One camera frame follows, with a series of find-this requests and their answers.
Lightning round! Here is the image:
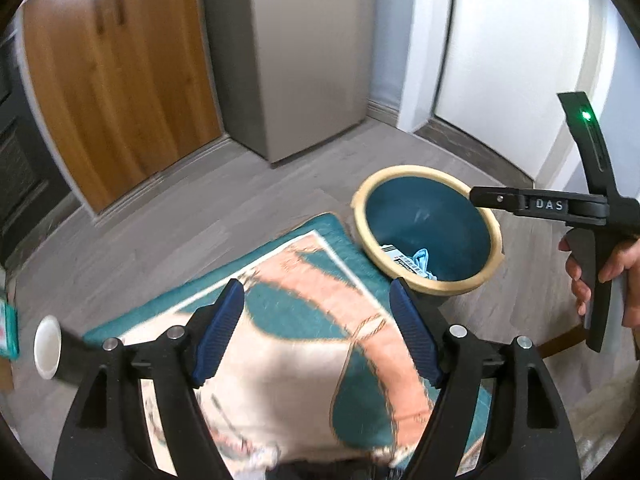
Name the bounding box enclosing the wooden cabinet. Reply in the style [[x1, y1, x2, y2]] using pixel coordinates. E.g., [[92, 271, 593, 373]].
[[20, 0, 224, 217]]

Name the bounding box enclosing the teal parcel with white label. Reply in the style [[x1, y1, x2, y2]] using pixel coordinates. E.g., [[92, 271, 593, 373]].
[[0, 297, 21, 362]]

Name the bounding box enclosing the beige fuzzy mat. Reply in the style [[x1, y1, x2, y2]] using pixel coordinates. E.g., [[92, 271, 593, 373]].
[[570, 372, 640, 466]]

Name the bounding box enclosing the black cup with white inside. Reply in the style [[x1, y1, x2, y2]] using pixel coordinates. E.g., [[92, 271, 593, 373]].
[[33, 314, 106, 385]]

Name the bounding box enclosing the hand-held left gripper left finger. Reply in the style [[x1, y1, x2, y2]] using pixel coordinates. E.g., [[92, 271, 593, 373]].
[[52, 278, 246, 480]]

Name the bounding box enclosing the person's right hand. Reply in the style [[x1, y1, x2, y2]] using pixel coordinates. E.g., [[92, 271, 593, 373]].
[[558, 234, 640, 317]]

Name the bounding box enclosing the teal and orange patterned rug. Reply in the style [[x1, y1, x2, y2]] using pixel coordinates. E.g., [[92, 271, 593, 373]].
[[82, 212, 493, 480]]

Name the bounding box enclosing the grey refrigerator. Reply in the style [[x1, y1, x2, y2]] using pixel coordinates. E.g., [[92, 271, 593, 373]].
[[201, 0, 377, 166]]

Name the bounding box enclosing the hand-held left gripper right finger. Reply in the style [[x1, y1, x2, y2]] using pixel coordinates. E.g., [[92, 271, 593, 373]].
[[389, 278, 583, 480]]

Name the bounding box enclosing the teal bin with beige rim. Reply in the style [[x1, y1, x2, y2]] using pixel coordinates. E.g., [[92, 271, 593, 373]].
[[351, 164, 505, 306]]

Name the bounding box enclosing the dark panelled door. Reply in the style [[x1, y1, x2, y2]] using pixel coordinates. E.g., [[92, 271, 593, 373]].
[[0, 35, 81, 266]]

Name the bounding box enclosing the blue face mask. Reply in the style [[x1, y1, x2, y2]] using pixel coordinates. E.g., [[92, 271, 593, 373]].
[[410, 247, 442, 282]]

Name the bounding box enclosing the white medicine box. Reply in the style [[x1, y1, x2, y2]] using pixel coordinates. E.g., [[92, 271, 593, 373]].
[[380, 245, 426, 277]]

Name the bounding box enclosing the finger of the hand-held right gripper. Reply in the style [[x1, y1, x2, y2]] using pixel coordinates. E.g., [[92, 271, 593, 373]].
[[470, 186, 612, 227]]

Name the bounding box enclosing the white door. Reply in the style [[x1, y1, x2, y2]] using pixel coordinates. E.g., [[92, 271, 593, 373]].
[[434, 0, 603, 182]]

